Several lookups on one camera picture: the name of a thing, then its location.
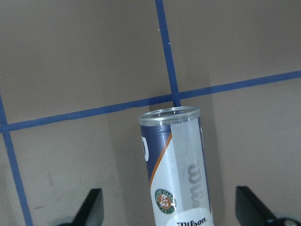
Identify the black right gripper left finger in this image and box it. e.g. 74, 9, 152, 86
57, 188, 104, 226

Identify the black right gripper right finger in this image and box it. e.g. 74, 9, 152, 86
235, 186, 301, 226

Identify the clear Wilson tennis ball can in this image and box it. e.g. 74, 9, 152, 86
138, 106, 214, 226

